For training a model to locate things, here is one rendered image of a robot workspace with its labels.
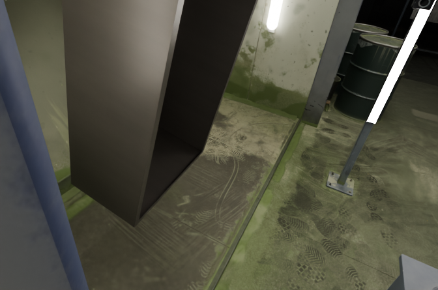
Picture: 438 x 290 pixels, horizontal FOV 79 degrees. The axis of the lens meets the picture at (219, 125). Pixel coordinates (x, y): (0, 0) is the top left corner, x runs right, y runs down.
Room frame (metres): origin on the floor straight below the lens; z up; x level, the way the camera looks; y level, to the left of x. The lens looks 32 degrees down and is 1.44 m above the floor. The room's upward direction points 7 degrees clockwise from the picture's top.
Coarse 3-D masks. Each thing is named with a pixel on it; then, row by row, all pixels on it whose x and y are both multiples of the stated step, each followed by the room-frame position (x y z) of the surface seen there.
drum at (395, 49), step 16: (368, 48) 2.90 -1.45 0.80; (384, 48) 2.80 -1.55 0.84; (416, 48) 2.81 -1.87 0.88; (352, 64) 3.01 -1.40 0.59; (368, 64) 2.85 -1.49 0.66; (384, 64) 2.78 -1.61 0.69; (352, 80) 2.93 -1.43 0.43; (368, 80) 2.81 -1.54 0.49; (384, 80) 2.77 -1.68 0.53; (352, 96) 2.87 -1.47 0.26; (368, 96) 2.78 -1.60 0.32; (352, 112) 2.82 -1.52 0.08; (368, 112) 2.77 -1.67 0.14
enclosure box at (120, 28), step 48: (96, 0) 0.71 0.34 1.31; (144, 0) 0.66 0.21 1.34; (192, 0) 1.29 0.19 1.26; (240, 0) 1.21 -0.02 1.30; (96, 48) 0.72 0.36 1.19; (144, 48) 0.66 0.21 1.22; (192, 48) 1.29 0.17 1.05; (240, 48) 1.19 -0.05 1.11; (96, 96) 0.73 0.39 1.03; (144, 96) 0.66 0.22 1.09; (192, 96) 1.28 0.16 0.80; (96, 144) 0.74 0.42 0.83; (144, 144) 0.66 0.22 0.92; (192, 144) 1.27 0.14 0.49; (96, 192) 0.76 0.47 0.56; (144, 192) 0.69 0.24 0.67
